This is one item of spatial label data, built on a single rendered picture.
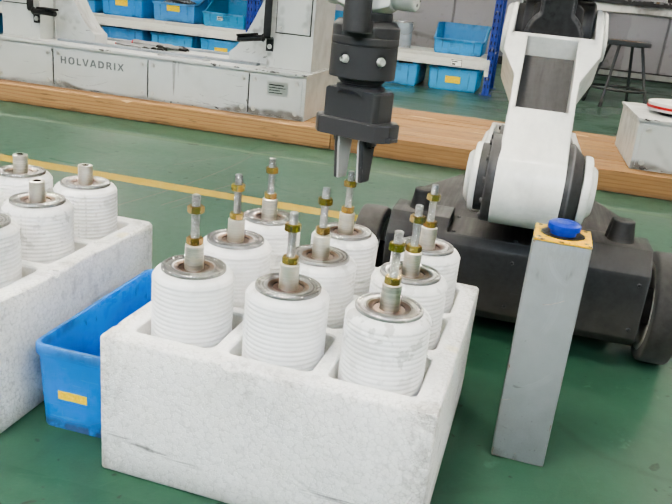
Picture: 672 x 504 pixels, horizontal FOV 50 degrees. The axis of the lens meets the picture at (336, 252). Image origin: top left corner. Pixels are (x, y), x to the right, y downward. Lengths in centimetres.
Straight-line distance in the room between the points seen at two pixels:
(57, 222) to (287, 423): 47
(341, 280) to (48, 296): 40
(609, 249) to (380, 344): 65
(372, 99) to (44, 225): 48
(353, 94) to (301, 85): 198
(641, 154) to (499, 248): 162
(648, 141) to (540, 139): 170
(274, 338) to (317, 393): 8
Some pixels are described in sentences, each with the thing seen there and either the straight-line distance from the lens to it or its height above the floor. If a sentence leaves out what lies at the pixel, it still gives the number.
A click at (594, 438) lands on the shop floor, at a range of 115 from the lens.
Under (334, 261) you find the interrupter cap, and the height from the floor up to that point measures 25.
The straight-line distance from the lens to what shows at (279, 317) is 79.
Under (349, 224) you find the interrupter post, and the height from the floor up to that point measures 27.
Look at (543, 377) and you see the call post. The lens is 98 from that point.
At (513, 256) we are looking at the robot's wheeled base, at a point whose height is 17.
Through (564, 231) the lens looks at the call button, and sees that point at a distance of 93.
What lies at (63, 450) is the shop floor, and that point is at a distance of 100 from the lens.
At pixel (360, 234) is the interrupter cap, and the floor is 25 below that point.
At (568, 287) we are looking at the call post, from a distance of 93.
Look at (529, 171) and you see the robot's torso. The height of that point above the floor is 34.
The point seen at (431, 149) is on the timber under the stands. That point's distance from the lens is 279.
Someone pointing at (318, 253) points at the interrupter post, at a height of 26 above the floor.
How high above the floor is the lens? 57
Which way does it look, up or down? 19 degrees down
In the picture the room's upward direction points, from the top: 6 degrees clockwise
